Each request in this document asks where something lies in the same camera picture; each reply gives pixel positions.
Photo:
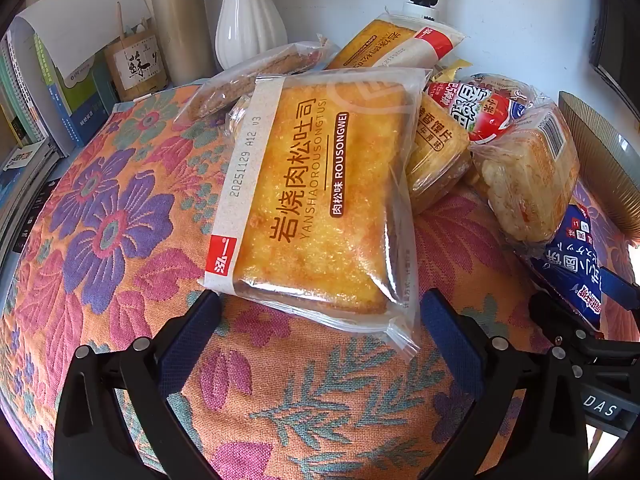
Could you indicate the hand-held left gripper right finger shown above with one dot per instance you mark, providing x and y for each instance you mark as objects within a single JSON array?
[{"x": 450, "y": 340}]

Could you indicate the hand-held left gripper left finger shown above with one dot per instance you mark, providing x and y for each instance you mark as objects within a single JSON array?
[{"x": 192, "y": 332}]

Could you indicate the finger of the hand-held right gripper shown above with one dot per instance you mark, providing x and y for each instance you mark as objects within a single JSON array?
[
  {"x": 622, "y": 287},
  {"x": 555, "y": 315}
]

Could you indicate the blue snack packet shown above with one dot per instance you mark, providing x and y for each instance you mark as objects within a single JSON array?
[{"x": 570, "y": 260}]

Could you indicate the brown ribbed bowl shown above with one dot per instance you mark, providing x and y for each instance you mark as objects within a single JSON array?
[{"x": 600, "y": 160}]

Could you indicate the clear rice cracker packet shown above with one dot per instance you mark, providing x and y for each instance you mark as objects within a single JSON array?
[{"x": 525, "y": 180}]

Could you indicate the orange toasted slice packet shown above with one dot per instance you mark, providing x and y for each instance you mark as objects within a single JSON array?
[{"x": 435, "y": 160}]

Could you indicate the yellow toast packet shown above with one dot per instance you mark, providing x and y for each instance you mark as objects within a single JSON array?
[
  {"x": 310, "y": 185},
  {"x": 380, "y": 42}
]

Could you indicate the red label snack packet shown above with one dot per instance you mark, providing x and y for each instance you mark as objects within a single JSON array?
[{"x": 480, "y": 110}]

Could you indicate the brown cake slice packet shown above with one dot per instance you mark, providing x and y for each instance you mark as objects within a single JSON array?
[{"x": 240, "y": 82}]

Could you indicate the floral woven tablecloth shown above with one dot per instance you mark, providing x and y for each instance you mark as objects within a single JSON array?
[{"x": 125, "y": 260}]

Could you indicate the black monitor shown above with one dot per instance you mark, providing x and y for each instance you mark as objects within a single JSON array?
[{"x": 612, "y": 45}]

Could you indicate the small yellow snack packet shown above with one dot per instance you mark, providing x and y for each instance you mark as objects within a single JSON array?
[{"x": 457, "y": 65}]

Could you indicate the brown bamboo pen holder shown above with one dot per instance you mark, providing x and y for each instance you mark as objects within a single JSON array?
[{"x": 137, "y": 67}]

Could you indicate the pile of books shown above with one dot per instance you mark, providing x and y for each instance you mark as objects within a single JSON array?
[{"x": 30, "y": 110}]

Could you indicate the beige tumbler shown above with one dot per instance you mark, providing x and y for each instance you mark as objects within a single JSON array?
[{"x": 180, "y": 25}]

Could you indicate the white ribbed vase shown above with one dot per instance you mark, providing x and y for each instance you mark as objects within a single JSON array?
[{"x": 247, "y": 15}]

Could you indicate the white curved paper sheet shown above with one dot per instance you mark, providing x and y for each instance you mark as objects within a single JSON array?
[{"x": 75, "y": 20}]

